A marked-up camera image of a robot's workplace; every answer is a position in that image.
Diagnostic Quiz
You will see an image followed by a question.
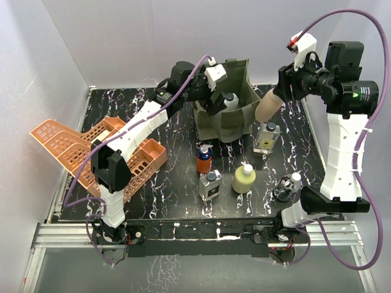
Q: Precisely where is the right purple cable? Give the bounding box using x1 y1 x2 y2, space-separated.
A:
287 8 389 271

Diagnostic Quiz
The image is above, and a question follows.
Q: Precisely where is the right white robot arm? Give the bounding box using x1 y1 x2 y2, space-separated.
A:
272 38 379 242

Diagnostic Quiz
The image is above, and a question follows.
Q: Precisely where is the orange plastic basket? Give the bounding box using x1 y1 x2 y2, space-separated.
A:
30 117 167 202

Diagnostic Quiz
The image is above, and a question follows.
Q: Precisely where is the yellow green lotion bottle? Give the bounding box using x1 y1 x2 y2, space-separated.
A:
232 163 256 194

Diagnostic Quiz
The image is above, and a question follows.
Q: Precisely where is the aluminium frame rail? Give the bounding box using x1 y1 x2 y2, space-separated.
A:
22 220 378 292

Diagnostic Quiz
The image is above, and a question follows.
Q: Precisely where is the olive green canvas bag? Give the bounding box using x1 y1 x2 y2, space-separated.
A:
192 59 261 143

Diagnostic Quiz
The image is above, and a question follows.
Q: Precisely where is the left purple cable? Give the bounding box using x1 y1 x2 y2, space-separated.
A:
62 54 213 269

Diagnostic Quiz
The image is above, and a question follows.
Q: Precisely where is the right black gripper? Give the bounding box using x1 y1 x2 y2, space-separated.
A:
273 52 334 103

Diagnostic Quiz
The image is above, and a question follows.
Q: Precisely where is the clear square bottle black cap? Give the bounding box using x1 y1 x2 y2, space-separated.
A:
253 122 280 154

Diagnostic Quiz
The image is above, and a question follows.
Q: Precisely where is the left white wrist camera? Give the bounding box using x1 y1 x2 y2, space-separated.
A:
204 57 227 92

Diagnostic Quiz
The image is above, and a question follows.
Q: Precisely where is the white rectangular lotion bottle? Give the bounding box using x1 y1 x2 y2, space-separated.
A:
223 93 239 112

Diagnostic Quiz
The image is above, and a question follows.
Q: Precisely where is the beige brown lotion bottle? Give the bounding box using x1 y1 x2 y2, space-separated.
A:
255 89 284 123

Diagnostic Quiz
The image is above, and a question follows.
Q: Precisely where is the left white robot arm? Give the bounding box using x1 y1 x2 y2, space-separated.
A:
90 57 227 244

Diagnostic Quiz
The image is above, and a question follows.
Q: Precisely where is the clear square bottle grey cap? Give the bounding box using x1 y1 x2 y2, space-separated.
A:
199 170 222 201

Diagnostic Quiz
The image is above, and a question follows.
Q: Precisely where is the orange bottle blue pump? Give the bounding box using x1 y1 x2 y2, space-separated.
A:
197 145 213 174

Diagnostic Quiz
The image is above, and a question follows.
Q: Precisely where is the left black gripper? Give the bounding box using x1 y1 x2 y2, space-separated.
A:
181 67 227 116

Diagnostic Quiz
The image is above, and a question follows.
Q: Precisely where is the purple cable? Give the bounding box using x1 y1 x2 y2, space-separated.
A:
287 8 389 271
62 54 213 269

